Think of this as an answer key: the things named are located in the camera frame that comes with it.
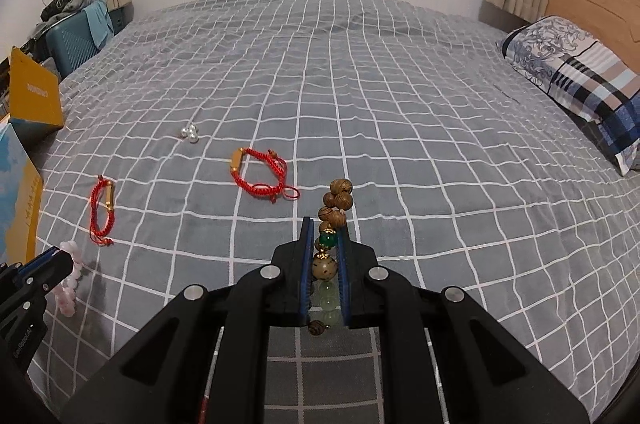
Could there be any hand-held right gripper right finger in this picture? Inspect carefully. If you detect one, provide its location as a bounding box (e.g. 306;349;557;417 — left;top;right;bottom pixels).
335;224;592;424

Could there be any blue patterned pillow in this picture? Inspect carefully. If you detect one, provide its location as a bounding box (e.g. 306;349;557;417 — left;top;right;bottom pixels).
501;15;640;177

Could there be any yellow cardboard box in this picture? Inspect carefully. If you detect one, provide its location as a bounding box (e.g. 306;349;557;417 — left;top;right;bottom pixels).
9;46;66;128

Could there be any blue map box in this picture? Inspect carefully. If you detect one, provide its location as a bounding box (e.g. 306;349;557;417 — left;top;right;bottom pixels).
0;114;45;266

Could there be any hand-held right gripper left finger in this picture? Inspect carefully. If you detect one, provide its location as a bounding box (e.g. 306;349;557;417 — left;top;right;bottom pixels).
59;217;317;424

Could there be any red string bracelet gold tube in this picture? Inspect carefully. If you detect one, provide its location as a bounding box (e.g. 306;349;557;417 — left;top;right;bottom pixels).
89;175;117;248
229;147;301;204

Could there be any wooden bead bracelet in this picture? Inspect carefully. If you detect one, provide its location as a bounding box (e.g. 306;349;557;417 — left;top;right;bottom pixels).
307;178;355;339

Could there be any pink bead bracelet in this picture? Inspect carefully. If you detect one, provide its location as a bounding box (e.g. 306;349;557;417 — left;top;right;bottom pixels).
54;240;86;318

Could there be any grey checked bed sheet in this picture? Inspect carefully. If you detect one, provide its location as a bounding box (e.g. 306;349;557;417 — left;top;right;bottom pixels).
25;0;640;424

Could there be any light blue cloth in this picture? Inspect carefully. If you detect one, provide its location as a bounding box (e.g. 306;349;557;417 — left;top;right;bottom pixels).
82;0;116;51

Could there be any teal suitcase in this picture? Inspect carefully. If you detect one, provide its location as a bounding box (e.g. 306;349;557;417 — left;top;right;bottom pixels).
39;7;129;81

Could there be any black bag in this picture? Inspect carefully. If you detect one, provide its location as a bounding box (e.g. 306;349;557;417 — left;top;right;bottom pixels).
40;0;76;20

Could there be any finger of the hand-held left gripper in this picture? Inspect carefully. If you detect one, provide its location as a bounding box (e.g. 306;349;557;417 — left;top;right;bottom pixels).
0;248;72;320

